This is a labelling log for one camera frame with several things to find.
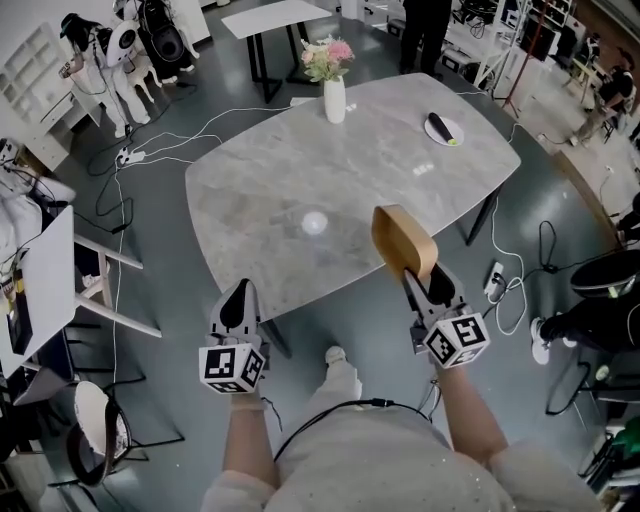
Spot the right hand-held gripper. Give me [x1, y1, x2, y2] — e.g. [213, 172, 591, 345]
[402, 262, 490, 370]

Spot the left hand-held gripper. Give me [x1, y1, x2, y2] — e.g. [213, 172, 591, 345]
[198, 277, 271, 396]

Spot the person's left forearm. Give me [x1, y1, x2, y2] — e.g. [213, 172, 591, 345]
[222, 394, 281, 490]

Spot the person's right forearm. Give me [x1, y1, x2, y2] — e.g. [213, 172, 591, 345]
[433, 363, 512, 467]

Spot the person's white trouser leg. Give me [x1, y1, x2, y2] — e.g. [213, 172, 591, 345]
[304, 362, 364, 417]

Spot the grey marble table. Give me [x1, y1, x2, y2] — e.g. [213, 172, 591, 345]
[184, 72, 522, 359]

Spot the white round plate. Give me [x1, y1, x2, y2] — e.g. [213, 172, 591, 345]
[423, 112, 465, 148]

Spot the dark purple eggplant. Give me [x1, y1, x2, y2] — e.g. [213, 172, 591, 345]
[427, 112, 461, 147]

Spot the person's white top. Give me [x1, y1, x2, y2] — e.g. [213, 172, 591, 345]
[199, 404, 604, 512]

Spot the black chair with white seat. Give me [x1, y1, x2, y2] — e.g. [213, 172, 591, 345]
[47, 380, 186, 491]

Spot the white desk with white legs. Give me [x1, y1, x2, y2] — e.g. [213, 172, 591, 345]
[0, 204, 164, 406]

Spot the white ribbed vase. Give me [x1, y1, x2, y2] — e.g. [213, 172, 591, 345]
[323, 75, 348, 125]

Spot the black box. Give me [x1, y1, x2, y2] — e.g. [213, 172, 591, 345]
[7, 293, 35, 357]

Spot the white ornate chair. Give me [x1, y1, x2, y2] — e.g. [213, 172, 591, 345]
[123, 49, 166, 104]

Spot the red metal stand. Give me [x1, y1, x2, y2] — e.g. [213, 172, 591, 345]
[501, 0, 549, 119]

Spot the pink flower bouquet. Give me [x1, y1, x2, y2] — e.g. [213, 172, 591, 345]
[300, 35, 356, 84]

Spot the white metal shelving rack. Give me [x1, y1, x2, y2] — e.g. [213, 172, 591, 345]
[444, 0, 532, 92]

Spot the white table with black legs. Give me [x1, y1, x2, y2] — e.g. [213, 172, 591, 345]
[221, 0, 334, 105]

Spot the white shelf cabinet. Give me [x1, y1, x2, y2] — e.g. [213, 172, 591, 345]
[0, 22, 104, 171]

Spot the white power cable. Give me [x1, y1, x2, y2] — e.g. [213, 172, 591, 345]
[127, 102, 301, 166]
[110, 162, 126, 386]
[487, 197, 528, 337]

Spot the black floor cable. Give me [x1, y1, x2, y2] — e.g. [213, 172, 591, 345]
[537, 219, 622, 275]
[87, 144, 135, 237]

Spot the black cable on clothing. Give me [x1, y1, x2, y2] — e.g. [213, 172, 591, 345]
[273, 397, 434, 462]

